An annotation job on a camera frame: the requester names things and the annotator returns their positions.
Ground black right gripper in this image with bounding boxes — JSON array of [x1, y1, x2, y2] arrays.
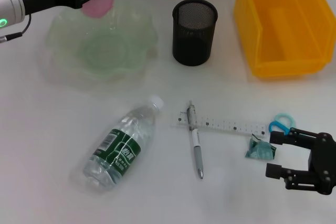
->
[[265, 127, 336, 196]]

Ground teal plastic wrapper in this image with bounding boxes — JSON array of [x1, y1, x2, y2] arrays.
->
[[245, 134, 277, 161]]

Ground light blue scissors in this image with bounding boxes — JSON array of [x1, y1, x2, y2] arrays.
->
[[268, 113, 297, 137]]

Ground clear plastic ruler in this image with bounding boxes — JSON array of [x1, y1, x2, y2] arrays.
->
[[172, 112, 268, 138]]

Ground clear green-label water bottle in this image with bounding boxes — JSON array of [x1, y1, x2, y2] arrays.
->
[[69, 95, 164, 194]]

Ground green glass fruit plate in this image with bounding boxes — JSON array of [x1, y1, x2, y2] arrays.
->
[[46, 0, 160, 83]]

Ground white grey ballpoint pen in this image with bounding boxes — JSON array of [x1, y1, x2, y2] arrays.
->
[[186, 100, 204, 180]]

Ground black mesh pen holder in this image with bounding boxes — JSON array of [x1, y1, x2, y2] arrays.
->
[[172, 0, 219, 67]]

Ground yellow plastic bin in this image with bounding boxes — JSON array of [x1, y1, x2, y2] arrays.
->
[[233, 0, 336, 78]]

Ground left arm grey cable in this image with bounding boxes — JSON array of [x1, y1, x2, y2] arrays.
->
[[0, 15, 32, 41]]

